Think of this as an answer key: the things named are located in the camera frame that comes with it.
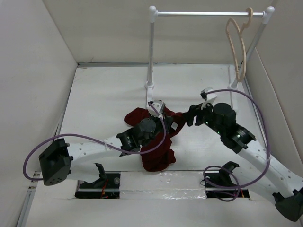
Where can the beige wooden hanger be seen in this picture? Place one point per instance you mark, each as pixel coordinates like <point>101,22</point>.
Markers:
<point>234,34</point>

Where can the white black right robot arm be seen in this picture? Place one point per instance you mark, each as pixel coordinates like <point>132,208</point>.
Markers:
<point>278,184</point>

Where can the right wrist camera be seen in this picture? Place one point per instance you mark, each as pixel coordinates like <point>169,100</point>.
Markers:
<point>208,97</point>

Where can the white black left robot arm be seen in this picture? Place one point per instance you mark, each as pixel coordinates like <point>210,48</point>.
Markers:
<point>80,161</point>

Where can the dark red t shirt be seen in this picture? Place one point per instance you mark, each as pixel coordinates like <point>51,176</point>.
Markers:
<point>163,156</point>

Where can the white metal clothes rack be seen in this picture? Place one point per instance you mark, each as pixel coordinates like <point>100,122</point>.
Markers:
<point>240,20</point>

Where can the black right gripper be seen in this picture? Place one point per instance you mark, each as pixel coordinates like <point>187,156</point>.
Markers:
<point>194,110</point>

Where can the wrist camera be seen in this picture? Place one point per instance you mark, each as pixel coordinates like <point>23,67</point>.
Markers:
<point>208,97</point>
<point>156,108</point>

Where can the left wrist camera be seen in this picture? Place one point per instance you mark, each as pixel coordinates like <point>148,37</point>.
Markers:
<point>156,108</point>

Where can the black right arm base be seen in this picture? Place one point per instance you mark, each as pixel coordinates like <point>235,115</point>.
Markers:
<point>219,182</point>

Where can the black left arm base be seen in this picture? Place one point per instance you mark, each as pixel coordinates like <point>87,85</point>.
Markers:
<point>107,186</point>

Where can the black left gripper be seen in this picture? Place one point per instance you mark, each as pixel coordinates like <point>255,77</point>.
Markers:
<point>167,120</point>

